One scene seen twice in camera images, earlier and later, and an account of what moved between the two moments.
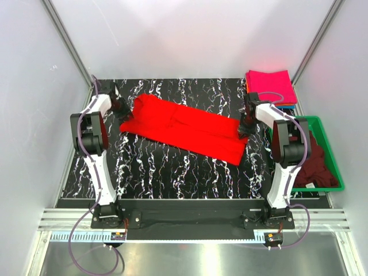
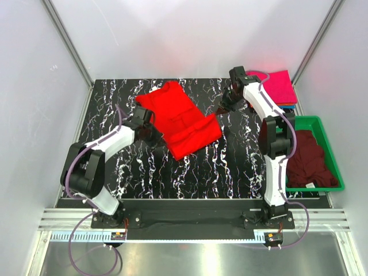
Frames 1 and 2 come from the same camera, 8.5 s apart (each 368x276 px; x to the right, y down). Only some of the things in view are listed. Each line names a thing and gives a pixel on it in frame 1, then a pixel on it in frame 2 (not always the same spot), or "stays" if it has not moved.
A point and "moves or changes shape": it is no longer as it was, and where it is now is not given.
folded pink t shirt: x=275 y=86 stays
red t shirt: x=164 y=121 moves or changes shape
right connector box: x=273 y=238 stays
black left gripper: x=122 y=116 → x=157 y=138
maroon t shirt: x=315 y=173 stays
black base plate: x=194 y=219 stays
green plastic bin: x=321 y=138 stays
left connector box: x=118 y=236 stays
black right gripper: x=244 y=133 → x=223 y=107
